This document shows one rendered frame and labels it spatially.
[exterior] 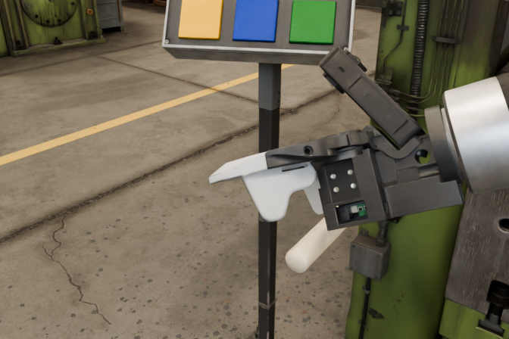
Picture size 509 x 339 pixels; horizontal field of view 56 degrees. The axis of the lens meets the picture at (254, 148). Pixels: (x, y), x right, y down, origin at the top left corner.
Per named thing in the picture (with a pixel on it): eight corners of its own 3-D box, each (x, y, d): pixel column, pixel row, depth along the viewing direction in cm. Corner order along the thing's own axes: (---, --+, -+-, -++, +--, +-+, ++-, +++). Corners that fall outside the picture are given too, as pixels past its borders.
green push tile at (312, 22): (333, 43, 82) (336, 0, 83) (288, 41, 83) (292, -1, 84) (333, 46, 84) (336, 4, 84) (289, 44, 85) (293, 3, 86)
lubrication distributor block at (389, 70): (391, 131, 111) (398, 73, 105) (366, 125, 114) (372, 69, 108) (397, 126, 113) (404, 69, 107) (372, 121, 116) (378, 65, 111)
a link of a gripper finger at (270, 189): (221, 231, 39) (328, 209, 41) (208, 160, 40) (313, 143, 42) (219, 232, 42) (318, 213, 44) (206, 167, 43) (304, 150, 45)
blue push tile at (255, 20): (273, 40, 83) (277, -2, 84) (232, 38, 85) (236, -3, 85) (275, 43, 85) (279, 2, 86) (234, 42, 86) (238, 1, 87)
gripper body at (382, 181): (318, 232, 42) (465, 203, 37) (297, 138, 43) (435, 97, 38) (344, 226, 49) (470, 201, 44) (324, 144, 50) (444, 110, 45)
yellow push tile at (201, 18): (218, 38, 85) (222, -3, 86) (178, 36, 87) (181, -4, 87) (220, 41, 87) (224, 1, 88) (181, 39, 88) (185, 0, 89)
